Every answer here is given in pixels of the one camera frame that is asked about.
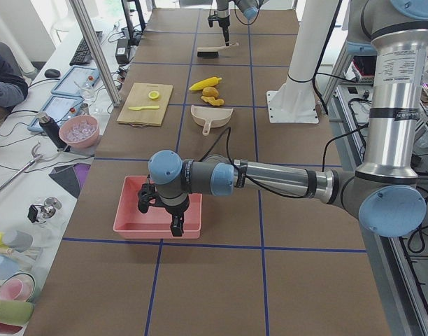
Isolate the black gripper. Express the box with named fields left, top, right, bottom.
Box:
left=208, top=10, right=230, bottom=46
left=159, top=193, right=190, bottom=237

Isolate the beige hand brush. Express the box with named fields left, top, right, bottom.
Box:
left=197, top=42, right=239, bottom=59

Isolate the yellow toy corn cob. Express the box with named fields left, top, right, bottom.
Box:
left=189, top=76, right=222, bottom=91

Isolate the beige plastic dustpan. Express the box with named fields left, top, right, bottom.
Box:
left=190, top=105, right=234, bottom=137

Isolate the person forearm dark sleeve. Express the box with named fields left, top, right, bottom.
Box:
left=0, top=55, right=28, bottom=109

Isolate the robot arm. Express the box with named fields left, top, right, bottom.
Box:
left=208, top=0, right=266, bottom=46
left=138, top=1, right=428, bottom=237

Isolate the pink plastic bin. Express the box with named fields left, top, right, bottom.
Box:
left=113, top=176, right=202, bottom=239

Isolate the toy potato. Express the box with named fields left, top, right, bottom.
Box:
left=202, top=87, right=220, bottom=99

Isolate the toy ginger root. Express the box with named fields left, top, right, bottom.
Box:
left=201, top=96, right=224, bottom=106

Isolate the yellow toy lemon slice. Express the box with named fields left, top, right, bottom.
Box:
left=148, top=90, right=160, bottom=100

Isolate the yellow plastic knife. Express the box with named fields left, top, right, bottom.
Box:
left=128, top=105, right=160, bottom=111

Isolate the wooden cutting board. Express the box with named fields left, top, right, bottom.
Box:
left=117, top=83, right=173, bottom=127

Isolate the pink bowl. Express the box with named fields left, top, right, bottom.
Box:
left=59, top=115, right=99, bottom=148

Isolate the black keyboard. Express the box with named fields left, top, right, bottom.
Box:
left=69, top=38, right=92, bottom=66

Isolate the teach pendant tablet far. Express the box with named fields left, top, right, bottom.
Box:
left=50, top=65, right=99, bottom=97

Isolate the teach pendant tablet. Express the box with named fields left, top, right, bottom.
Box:
left=41, top=94, right=84, bottom=126
left=50, top=65, right=99, bottom=97

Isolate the metal reacher grabber tool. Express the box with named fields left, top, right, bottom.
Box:
left=0, top=141, right=66, bottom=200

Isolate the black water bottle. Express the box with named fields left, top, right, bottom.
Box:
left=36, top=111, right=67, bottom=150

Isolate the grey cup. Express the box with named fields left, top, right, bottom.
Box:
left=2, top=230, right=34, bottom=252

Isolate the teach pendant tablet near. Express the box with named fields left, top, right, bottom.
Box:
left=41, top=94, right=84, bottom=126

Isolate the pink cup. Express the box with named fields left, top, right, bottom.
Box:
left=0, top=273, right=36, bottom=302

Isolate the blue cup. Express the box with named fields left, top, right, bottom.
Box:
left=0, top=255, right=20, bottom=280

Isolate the black computer mouse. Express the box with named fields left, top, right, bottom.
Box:
left=44, top=69, right=61, bottom=78

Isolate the green cup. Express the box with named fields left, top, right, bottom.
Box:
left=0, top=300, right=35, bottom=326

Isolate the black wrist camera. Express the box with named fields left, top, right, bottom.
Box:
left=138, top=183, right=156, bottom=214

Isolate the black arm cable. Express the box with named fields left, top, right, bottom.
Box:
left=199, top=126, right=327, bottom=200

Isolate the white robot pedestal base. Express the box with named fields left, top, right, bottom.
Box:
left=266, top=0, right=341, bottom=124

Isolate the aluminium frame post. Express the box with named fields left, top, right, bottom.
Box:
left=69, top=0, right=122, bottom=107

